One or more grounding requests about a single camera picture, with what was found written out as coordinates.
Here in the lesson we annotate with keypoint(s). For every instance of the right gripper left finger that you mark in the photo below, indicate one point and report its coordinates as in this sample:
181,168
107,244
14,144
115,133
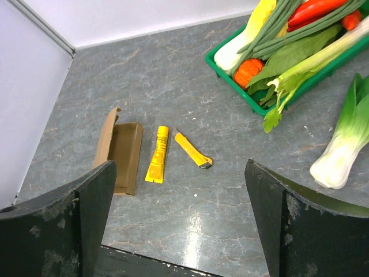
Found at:
59,232

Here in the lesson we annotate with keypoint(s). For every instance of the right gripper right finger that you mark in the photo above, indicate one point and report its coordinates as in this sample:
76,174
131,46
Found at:
304,232

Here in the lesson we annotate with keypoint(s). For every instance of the brown cardboard express box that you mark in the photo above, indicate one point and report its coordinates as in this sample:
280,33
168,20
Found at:
120,142

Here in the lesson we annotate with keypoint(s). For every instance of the yellow tube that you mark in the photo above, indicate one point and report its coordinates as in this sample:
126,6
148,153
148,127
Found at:
155,172

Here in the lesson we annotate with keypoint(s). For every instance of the yellow utility knife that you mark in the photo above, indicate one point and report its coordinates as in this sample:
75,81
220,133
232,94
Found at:
198,158

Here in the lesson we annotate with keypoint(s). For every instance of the bok choy toy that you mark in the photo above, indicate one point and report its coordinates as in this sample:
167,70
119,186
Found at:
332,168

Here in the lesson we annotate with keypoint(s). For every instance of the white green leek toy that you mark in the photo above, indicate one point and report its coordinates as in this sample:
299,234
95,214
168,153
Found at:
286,85

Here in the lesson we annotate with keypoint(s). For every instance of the small orange pumpkin toy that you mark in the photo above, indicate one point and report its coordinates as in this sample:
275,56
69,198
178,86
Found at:
246,71

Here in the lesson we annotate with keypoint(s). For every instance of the green leafy vegetable toy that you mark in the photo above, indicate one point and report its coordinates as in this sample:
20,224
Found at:
287,57

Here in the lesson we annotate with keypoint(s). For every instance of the yellow napa cabbage toy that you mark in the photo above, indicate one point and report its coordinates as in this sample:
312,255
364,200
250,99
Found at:
227,56

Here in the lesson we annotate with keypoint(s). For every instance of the green long beans toy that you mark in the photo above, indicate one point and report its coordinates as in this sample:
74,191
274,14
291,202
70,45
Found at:
273,33

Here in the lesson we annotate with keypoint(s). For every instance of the orange carrot toy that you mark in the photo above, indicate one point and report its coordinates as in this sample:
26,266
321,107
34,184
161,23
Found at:
311,11

